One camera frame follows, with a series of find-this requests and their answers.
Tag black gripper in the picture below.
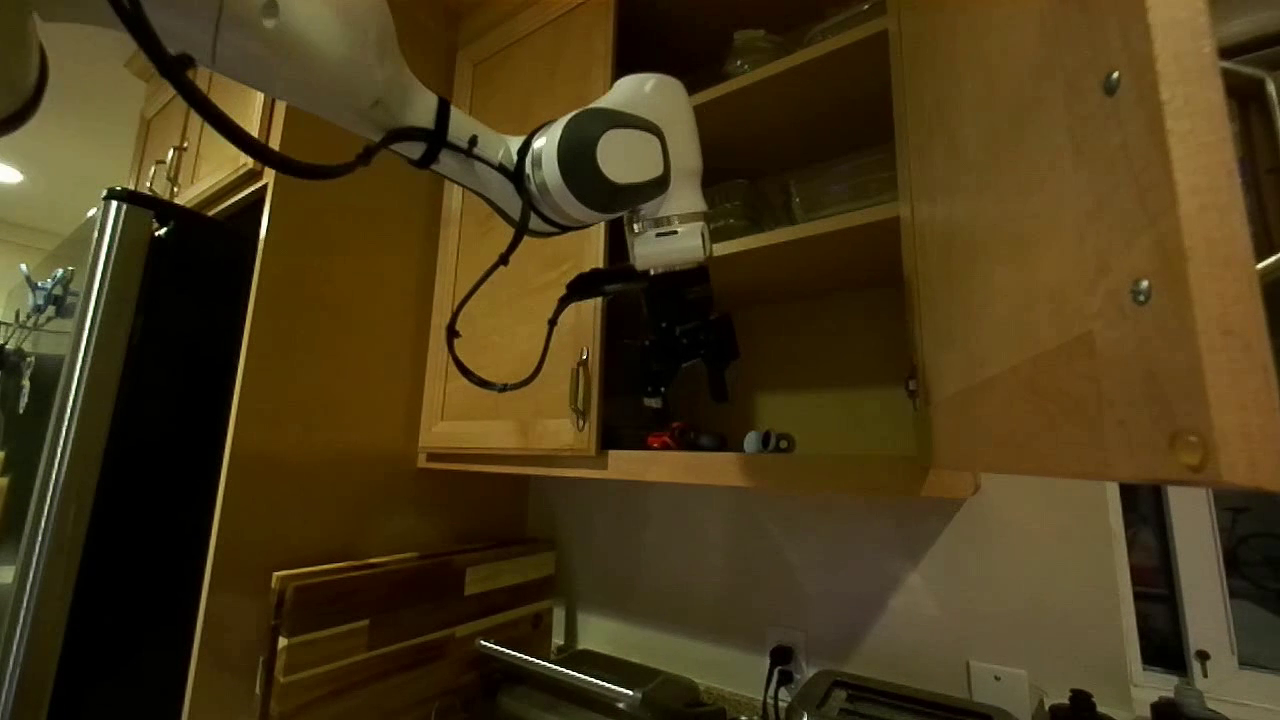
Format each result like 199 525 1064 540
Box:
603 268 746 444

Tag blue handled can opener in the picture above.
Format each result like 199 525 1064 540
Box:
740 425 800 461

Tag small red object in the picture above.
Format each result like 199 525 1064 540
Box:
645 421 734 458

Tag wide wooden cabinet door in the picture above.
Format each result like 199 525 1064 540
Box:
888 0 1280 497

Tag small wooden overhead cabinet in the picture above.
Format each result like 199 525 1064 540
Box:
130 74 276 212

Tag clear glass dish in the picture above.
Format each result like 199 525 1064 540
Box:
785 141 902 224
721 21 791 77
706 177 772 251

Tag large wooden cutting board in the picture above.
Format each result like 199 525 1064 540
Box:
265 538 566 686

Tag stainless steel refrigerator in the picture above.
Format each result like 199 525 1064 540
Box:
0 187 276 720

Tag white bottle black cap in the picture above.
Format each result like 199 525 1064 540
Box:
1052 686 1114 720

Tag silver star-shaped decoration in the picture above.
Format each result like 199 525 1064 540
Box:
11 258 82 325

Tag white framed window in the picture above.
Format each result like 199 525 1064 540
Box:
1118 479 1280 715

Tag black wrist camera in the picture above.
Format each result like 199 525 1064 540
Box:
555 266 645 311

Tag metal cabinet door handle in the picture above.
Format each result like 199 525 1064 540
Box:
568 356 601 433

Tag wooden wall cabinet carcass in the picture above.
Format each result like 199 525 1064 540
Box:
411 0 986 504

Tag white wall outlet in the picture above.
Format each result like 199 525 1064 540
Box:
968 656 1038 715

